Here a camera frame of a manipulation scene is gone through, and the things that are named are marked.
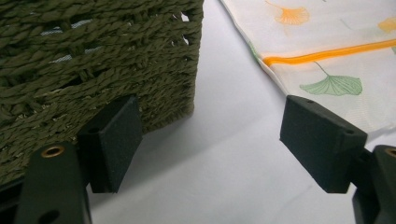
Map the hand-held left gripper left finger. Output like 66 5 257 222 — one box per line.
77 94 144 194

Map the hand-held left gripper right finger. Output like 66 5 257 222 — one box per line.
279 94 369 194

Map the green woven basket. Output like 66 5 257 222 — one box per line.
0 0 205 188

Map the white leaf-print laundry bag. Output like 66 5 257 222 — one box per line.
219 0 396 134

